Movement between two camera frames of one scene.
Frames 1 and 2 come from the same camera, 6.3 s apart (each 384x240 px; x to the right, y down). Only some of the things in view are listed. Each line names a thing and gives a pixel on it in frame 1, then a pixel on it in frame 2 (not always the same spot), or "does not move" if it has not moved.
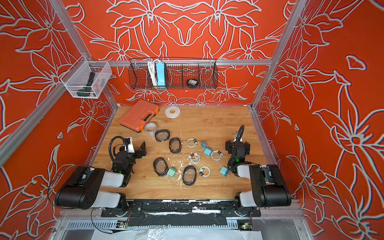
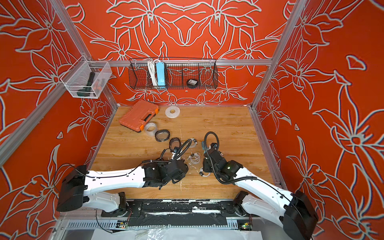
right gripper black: (229, 146) -> (205, 165)
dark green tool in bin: (86, 91) does not move
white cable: (204, 171) does not move
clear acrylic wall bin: (87, 79) does not move
